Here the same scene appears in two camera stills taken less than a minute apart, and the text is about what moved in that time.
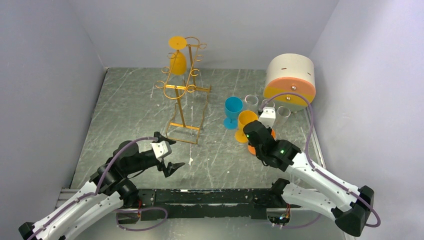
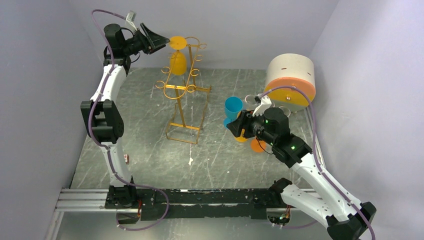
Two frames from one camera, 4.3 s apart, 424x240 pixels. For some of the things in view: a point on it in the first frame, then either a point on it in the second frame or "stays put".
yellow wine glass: [178, 43] stays put
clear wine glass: [251, 103] stays put
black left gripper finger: [171, 168] to [156, 42]
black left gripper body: [149, 161] to [138, 44]
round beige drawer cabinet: [290, 73] stays put
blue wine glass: [233, 105] stays put
